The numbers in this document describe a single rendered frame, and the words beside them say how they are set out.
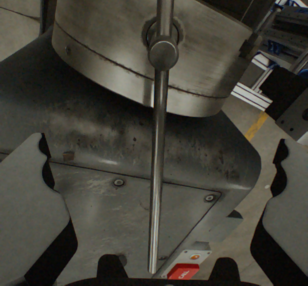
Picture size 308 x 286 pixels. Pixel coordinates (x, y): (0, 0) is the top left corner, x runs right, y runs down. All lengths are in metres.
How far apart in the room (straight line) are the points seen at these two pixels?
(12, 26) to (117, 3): 1.38
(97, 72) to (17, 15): 1.34
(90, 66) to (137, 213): 0.24
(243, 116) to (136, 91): 1.80
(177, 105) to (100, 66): 0.10
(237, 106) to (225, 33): 1.68
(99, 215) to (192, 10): 0.32
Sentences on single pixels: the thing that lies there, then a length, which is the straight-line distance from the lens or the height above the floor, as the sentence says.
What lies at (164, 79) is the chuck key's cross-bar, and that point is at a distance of 0.17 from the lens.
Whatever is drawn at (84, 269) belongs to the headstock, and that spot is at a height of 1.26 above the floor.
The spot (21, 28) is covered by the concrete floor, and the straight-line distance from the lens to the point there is 1.59.
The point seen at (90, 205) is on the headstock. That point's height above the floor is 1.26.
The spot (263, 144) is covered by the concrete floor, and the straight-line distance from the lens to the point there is 2.37.
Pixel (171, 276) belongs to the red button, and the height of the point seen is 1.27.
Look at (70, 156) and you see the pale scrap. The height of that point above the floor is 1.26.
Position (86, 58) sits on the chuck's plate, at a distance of 0.27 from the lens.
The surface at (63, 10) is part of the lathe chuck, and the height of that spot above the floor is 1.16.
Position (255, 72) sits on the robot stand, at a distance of 1.60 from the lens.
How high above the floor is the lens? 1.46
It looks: 54 degrees down
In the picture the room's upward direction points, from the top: 166 degrees clockwise
